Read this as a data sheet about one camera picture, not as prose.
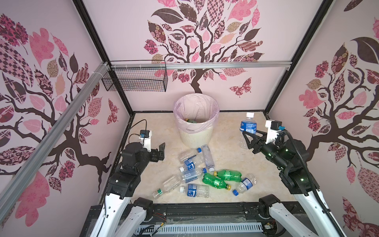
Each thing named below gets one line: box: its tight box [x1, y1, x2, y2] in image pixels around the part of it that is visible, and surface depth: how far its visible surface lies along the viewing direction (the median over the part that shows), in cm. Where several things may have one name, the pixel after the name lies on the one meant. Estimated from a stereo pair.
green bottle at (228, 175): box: [213, 168, 243, 182], surface depth 84 cm
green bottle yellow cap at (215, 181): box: [201, 172, 232, 191], surface depth 81 cm
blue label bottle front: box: [179, 184, 210, 198], surface depth 78 cm
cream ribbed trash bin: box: [179, 126, 214, 149], surface depth 91 cm
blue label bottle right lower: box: [232, 173, 258, 197], surface depth 80 cm
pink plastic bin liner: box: [173, 93, 220, 134], surface depth 92 cm
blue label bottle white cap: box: [179, 154, 206, 173], surface depth 87 cm
